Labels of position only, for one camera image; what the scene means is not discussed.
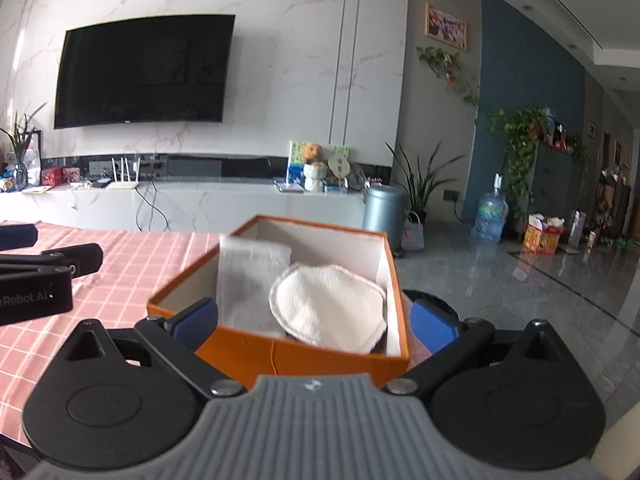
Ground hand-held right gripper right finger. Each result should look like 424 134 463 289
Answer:
382 299 576 401

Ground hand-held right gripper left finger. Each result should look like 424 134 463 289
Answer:
47 296 247 401

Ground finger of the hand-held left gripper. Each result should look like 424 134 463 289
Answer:
0 225 38 252
0 243 104 281

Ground clear plastic packet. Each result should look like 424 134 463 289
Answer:
218 234 293 333

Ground brown plush bunny toy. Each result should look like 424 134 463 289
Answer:
269 262 388 356

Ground orange cardboard box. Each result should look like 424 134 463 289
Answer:
146 214 412 390

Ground pink checked tablecloth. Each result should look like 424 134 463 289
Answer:
0 221 223 451

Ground green plant in glass vase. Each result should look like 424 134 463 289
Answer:
0 102 48 192

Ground white router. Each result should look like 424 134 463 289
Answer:
105 157 140 191

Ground woven basket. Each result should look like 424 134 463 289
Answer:
400 211 426 252

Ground metal trash can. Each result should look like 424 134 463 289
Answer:
362 184 407 253

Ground white marble television cabinet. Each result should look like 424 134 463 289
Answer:
0 180 368 233

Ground water bottle with pump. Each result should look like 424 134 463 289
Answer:
472 172 510 245

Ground long-leaf floor plant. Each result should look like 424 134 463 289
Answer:
385 140 466 223

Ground orange gift bag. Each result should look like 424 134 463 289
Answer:
522 213 565 256

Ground round hand fan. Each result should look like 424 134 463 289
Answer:
327 156 351 188

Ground dark grey cabinet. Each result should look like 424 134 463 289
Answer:
530 140 586 246

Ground green picture book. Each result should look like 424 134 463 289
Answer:
286 140 350 186

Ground pothos plant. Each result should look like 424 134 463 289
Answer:
487 106 551 221

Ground hanging vine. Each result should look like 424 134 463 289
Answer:
416 46 481 111

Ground black cable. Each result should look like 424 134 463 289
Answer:
135 182 171 233

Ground black wall television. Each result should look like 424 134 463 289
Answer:
53 14 237 130

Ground framed wall picture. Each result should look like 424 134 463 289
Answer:
425 2 469 52

